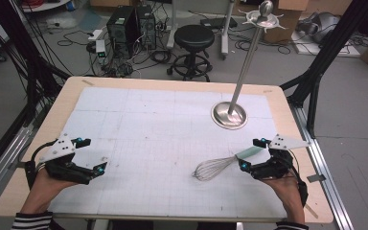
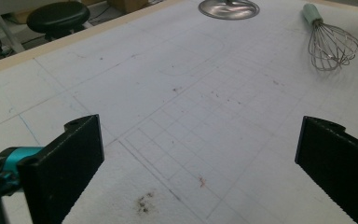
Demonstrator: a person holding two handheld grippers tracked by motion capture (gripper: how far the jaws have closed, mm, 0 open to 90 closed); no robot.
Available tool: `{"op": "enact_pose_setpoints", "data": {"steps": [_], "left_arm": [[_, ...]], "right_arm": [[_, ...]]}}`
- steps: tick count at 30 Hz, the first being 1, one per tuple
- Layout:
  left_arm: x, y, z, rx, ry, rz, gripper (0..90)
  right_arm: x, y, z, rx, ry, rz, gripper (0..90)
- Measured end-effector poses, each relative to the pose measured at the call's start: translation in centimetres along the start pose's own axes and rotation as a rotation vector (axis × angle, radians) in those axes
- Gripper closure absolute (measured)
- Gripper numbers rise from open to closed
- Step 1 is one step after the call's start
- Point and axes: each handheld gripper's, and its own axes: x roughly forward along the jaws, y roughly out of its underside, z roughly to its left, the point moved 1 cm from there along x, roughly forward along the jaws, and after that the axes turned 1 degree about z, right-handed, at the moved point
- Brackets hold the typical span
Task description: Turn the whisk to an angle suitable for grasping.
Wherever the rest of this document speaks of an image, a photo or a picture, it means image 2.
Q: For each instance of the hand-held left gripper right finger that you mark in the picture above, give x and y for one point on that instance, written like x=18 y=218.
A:
x=335 y=168

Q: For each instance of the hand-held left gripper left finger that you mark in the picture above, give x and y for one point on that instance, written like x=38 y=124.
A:
x=62 y=168

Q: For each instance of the round steel bowl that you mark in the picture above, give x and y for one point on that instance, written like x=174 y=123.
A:
x=230 y=11

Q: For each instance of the white gridded paper mat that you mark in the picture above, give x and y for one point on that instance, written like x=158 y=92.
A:
x=167 y=93

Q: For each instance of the grey metal stand leg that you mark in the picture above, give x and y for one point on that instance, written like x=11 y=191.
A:
x=6 y=31

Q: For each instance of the black round stool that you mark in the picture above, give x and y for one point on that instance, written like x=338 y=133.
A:
x=57 y=15

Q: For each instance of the brown cardboard box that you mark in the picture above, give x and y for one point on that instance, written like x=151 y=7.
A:
x=127 y=4

